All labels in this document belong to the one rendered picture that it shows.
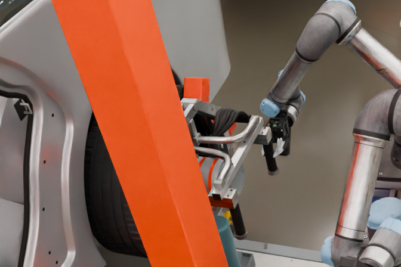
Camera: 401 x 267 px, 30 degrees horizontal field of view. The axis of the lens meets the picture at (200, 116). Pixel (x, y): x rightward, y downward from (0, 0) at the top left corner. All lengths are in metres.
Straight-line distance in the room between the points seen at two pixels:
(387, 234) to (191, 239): 0.54
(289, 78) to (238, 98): 1.95
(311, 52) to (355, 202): 0.78
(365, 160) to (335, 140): 2.22
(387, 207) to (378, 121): 0.37
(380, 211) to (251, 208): 1.70
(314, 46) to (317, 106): 1.88
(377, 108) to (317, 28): 0.70
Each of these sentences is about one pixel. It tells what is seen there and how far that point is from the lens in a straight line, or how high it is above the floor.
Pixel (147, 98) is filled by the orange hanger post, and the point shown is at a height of 1.64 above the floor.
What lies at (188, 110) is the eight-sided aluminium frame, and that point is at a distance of 2.64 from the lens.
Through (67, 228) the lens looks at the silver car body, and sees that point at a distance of 2.50.
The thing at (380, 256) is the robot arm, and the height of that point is 1.25.
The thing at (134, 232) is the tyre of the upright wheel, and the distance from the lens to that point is 2.62.
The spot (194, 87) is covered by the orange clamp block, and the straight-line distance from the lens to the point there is 2.72.
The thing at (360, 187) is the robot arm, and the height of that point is 1.28.
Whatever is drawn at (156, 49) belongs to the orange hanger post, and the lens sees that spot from 1.82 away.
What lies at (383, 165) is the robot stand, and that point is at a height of 0.82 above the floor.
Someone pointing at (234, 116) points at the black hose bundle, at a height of 1.04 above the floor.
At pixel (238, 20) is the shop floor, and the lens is 5.50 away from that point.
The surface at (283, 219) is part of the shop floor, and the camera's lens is 3.75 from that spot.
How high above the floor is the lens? 2.59
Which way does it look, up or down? 35 degrees down
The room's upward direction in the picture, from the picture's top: 15 degrees counter-clockwise
